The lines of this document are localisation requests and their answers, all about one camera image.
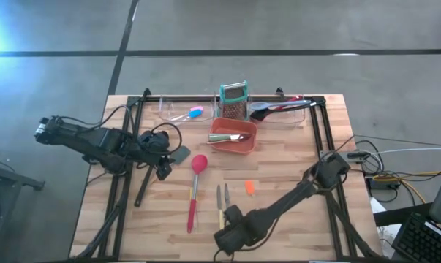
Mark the gray power strip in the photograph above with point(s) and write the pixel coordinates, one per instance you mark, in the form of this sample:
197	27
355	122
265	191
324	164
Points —
356	156

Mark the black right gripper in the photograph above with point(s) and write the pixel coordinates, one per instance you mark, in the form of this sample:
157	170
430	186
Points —
238	233

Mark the white paper sheet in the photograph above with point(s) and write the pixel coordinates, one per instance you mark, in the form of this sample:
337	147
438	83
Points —
388	233

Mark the black keyboard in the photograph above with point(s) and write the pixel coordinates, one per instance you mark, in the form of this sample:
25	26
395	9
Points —
421	241

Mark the black slotted spoon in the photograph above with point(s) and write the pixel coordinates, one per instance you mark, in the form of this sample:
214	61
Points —
143	190

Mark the black side table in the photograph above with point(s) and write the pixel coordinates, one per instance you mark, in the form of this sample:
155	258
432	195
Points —
8	175

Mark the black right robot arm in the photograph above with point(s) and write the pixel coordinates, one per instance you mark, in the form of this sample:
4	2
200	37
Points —
289	197

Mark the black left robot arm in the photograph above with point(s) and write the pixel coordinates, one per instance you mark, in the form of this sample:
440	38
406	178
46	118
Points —
88	140

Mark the pink mini spatula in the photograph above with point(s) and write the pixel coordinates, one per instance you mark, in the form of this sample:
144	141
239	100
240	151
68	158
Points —
197	108

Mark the teal metal box grater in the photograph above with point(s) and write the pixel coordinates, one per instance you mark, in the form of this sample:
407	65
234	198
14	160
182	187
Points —
234	109

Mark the orange plastic bin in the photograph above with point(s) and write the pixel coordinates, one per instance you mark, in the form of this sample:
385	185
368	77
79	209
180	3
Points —
234	149

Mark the blue mini spatula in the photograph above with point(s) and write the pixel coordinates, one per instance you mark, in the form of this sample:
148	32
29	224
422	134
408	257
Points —
195	114

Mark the black power box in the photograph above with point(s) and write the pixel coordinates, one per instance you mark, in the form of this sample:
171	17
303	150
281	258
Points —
383	185

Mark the black solid spoon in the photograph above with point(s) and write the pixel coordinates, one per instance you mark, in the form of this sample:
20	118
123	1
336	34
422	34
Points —
260	115

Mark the orange mini spatula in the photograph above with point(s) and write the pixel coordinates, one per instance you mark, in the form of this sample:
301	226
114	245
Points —
250	188

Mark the gray silicone spoon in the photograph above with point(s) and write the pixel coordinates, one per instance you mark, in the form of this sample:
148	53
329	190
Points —
258	106

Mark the black aluminium table frame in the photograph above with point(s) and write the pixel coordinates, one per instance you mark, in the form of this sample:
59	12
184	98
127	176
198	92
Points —
152	98

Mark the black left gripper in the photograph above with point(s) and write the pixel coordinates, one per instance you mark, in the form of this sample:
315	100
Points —
150	157

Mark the red spoon with metal shaft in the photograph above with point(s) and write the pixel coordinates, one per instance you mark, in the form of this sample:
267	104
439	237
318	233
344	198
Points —
199	164

